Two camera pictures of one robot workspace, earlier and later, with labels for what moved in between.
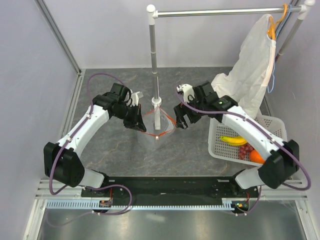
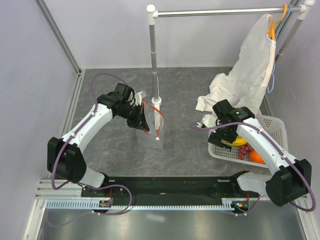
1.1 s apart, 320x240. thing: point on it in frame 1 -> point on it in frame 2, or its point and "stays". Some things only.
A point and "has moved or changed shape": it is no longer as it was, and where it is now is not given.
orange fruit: [255, 157] stays
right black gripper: [181, 110] -> [215, 137]
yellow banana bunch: [232, 141] stays
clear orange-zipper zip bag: [153, 139] has moved or changed shape
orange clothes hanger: [271, 31] stays
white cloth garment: [248, 85] stays
